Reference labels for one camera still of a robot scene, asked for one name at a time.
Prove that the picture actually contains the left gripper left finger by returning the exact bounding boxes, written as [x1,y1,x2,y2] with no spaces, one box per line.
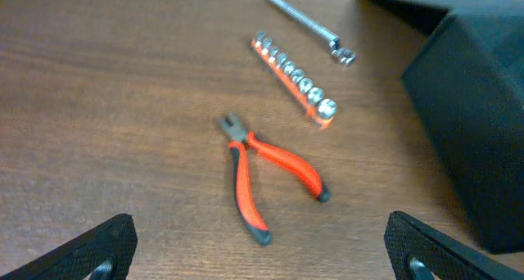
[1,214,138,279]

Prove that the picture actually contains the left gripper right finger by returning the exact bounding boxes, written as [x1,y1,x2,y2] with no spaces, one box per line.
[384,211,523,280]

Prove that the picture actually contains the small red cutting pliers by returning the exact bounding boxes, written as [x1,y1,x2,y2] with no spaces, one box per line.
[215,112,332,247]

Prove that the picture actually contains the orange socket bit rail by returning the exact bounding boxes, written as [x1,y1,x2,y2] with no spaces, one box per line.
[251,31,337,129]

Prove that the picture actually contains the dark green box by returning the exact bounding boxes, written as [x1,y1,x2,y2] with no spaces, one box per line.
[373,0,523,253]

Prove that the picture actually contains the silver combination wrench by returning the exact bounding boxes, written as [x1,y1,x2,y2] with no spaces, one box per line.
[265,0,356,65]

